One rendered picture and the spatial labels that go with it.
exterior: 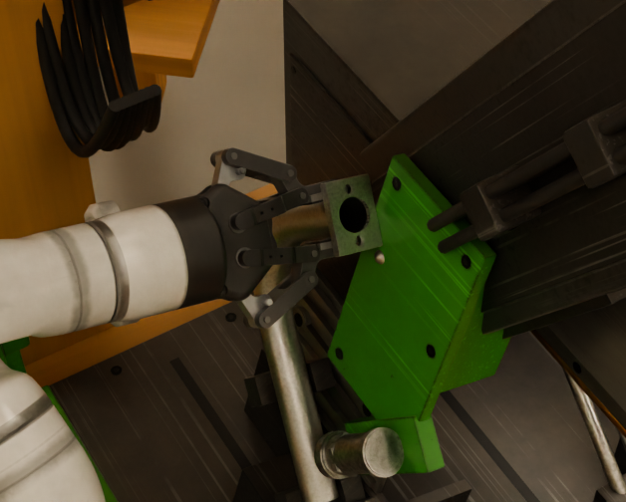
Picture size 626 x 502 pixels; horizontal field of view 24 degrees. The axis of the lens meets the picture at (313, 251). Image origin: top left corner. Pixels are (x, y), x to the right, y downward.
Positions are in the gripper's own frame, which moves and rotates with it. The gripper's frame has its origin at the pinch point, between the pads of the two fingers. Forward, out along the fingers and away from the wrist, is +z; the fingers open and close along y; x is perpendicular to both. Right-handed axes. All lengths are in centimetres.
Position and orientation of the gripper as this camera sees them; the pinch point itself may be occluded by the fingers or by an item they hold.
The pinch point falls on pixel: (328, 218)
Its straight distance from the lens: 108.2
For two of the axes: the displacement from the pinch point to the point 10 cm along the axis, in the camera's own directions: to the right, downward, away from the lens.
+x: -5.2, 0.4, 8.5
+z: 8.3, -2.0, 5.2
